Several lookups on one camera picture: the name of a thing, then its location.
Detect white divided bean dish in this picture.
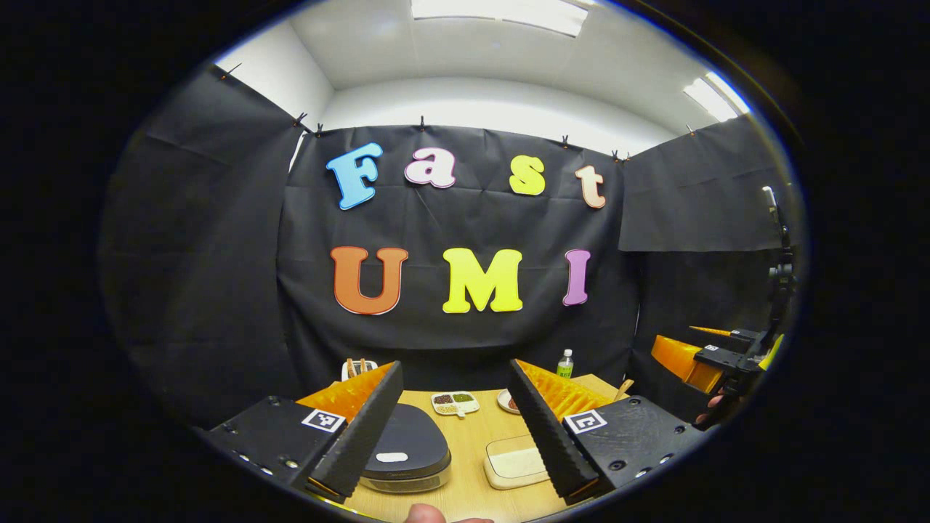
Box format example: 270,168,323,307
431,392,480,418

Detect cream rectangular rice container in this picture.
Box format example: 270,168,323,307
483,434,551,490

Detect black backdrop cloth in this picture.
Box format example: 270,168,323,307
102,64,804,429

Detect dark grey rice cooker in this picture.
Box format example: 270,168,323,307
360,403,453,495

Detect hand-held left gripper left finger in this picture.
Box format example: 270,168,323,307
203,360,404,503

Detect white rice heap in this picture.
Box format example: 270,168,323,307
494,448,546,477

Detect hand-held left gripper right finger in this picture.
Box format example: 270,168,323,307
506,358,707,507

